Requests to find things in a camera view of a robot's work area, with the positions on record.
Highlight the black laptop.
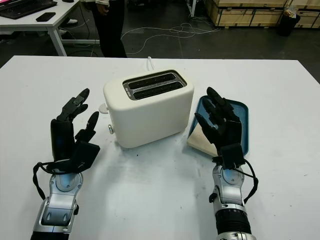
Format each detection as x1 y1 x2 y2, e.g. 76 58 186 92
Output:
0 0 59 19

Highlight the black smartphone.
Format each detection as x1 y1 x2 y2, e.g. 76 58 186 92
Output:
35 12 57 23

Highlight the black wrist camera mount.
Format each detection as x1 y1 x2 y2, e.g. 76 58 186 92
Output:
219 144 245 169
71 140 101 174

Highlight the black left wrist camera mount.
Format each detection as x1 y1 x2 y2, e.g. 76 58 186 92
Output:
71 140 101 174

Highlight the white office desk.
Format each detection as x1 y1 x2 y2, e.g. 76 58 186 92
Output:
0 0 101 57

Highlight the wooden crate behind bin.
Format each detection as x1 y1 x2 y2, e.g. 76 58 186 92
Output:
287 0 320 29

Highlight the pale bread slice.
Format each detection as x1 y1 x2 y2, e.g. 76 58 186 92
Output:
187 124 217 156

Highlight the blue plastic tray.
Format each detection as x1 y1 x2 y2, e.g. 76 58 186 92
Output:
187 96 251 157

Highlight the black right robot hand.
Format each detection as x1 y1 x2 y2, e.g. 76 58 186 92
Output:
194 86 244 157

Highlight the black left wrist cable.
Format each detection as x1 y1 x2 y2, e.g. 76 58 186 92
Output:
32 161 86 201

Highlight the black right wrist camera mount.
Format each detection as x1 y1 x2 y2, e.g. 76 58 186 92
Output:
219 144 245 169

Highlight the white table leg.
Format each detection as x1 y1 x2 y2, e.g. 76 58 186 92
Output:
184 0 197 17

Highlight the person in black trousers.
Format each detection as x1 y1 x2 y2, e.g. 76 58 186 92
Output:
94 0 129 59

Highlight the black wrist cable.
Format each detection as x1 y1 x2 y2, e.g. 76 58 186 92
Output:
32 161 86 201
212 156 260 201

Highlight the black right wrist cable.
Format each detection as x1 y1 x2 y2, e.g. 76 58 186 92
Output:
212 156 260 201

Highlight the cream white two-slot toaster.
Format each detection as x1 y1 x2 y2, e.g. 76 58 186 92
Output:
102 69 195 149

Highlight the black waste bin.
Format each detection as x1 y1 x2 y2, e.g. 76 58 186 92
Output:
275 12 301 37

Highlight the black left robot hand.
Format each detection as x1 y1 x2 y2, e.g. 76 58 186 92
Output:
50 87 100 161

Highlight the large wooden crate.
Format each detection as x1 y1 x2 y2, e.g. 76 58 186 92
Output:
210 0 288 27

